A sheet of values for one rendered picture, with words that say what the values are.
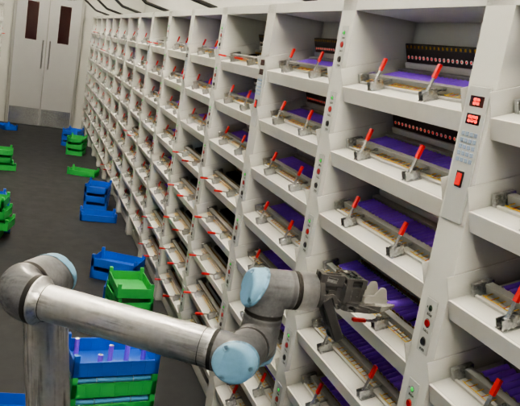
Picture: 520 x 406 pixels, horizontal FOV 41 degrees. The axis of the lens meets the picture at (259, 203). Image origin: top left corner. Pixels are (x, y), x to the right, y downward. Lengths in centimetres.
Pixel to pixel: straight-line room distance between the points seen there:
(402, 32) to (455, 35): 22
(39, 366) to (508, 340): 111
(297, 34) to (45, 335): 152
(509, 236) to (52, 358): 112
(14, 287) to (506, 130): 110
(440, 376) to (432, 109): 59
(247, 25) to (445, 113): 195
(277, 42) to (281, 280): 134
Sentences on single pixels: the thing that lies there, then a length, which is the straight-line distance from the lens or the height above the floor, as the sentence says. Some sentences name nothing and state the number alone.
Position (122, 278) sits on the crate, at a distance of 413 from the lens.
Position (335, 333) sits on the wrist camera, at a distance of 166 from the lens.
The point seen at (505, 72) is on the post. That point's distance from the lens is 144.
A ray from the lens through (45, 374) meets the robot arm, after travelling 185.
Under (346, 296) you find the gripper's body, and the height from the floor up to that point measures 104.
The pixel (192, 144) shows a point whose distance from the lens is 409.
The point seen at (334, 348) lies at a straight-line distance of 206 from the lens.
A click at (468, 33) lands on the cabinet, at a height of 169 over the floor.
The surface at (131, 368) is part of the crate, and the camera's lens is 250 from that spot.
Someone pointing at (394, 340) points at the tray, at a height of 94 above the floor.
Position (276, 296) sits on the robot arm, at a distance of 154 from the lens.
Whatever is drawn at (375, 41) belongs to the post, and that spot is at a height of 164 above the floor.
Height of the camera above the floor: 154
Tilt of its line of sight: 12 degrees down
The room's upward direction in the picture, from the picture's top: 9 degrees clockwise
